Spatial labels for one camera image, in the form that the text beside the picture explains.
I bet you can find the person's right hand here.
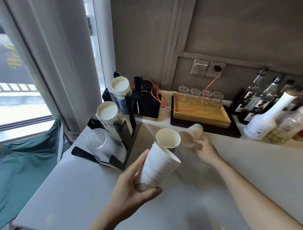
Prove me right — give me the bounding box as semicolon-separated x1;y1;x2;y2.
191;137;222;167

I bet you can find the person's left hand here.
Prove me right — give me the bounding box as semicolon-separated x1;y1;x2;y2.
104;149;164;222

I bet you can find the small white paper cup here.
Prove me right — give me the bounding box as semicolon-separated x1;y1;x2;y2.
179;123;204;149

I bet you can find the tall white printed paper cup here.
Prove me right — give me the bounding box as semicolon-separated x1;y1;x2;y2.
134;141;182;192

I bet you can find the person's right forearm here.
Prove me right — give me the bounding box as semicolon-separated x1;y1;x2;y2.
211;155;303;230

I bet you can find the person's left forearm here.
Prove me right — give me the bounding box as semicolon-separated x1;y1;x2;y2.
89;210;133;230

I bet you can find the black tray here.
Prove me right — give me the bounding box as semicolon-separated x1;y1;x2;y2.
170;95;242;138

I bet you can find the wooden tray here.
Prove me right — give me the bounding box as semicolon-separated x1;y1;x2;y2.
172;93;232;129

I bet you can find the black cup holder rack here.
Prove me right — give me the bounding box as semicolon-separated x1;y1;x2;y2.
71;71;143;171

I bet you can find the black tablet device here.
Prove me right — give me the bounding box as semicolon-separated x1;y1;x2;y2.
139;90;163;120

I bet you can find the stack of clear plastic cups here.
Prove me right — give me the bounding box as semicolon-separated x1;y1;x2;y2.
84;128;128;164

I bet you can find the white bottle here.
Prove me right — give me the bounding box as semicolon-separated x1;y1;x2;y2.
243;91;300;141

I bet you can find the clear syrup bottle with label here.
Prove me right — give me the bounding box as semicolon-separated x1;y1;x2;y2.
243;75;285;124

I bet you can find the stack of white printed cups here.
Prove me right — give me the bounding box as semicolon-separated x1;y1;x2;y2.
96;101;133;142

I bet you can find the clear plastic jar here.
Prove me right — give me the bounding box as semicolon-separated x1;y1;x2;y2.
262;106;303;145

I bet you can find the stack of blue printed cups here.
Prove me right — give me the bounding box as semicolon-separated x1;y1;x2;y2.
110;76;133;119

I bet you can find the green fabric chair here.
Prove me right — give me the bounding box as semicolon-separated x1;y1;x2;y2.
0;119;72;228

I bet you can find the white curtain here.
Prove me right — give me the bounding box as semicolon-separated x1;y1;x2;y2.
4;0;116;133

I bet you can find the orange cable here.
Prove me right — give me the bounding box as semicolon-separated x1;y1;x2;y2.
143;75;220;112

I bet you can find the grey wall switch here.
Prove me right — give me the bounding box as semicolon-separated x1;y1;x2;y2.
190;58;211;76

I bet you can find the grey wall socket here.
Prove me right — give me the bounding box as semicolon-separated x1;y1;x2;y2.
205;61;226;78

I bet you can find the dark window frame rail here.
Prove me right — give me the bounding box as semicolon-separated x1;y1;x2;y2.
0;115;54;132

